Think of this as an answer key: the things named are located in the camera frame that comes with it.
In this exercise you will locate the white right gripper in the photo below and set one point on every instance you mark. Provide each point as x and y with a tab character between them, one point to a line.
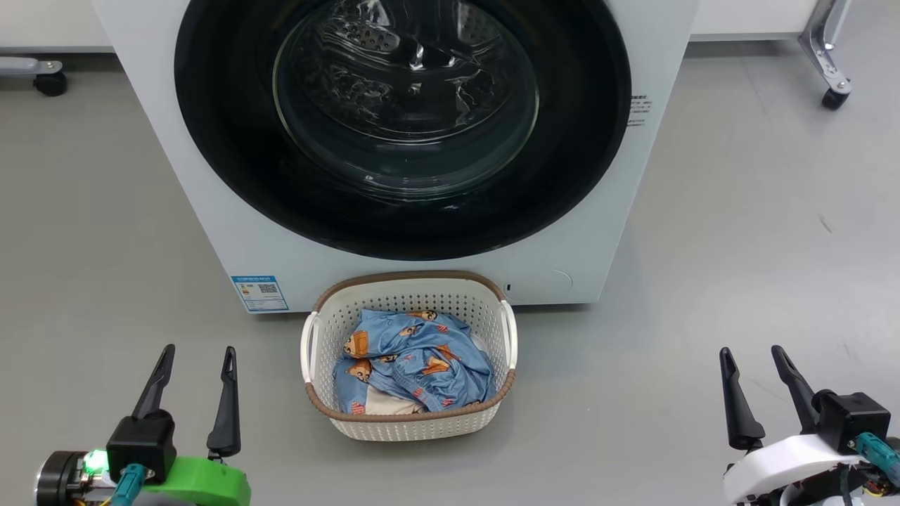
766	471

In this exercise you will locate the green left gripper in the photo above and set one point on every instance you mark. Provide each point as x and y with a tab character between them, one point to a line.
204	481

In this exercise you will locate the cream garment with orange trim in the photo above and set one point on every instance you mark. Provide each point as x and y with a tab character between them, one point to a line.
388	405

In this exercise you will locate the blue bear-print garment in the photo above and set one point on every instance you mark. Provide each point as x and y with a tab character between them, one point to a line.
422	358

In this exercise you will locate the black round glass washer door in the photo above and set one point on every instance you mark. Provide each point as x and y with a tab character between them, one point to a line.
232	161

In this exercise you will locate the white perforated basket brown rim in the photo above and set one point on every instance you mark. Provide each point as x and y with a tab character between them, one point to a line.
330	337

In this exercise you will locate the white front-load washing machine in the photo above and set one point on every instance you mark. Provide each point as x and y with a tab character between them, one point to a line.
176	211

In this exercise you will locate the blue energy label sticker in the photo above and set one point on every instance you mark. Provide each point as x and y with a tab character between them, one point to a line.
260	294

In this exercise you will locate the grey bar with black caster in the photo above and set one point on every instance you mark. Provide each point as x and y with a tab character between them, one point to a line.
49	83

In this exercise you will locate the metal leg with black caster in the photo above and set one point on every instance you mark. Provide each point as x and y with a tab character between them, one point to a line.
823	49

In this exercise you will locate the white mobile partition board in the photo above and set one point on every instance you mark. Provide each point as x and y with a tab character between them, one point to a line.
745	17

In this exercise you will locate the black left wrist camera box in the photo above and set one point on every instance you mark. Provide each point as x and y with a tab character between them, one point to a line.
140	443

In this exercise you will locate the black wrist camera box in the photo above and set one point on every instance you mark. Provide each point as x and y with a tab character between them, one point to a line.
140	443
851	422

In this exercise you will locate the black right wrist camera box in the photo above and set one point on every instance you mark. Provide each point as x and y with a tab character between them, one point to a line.
851	422

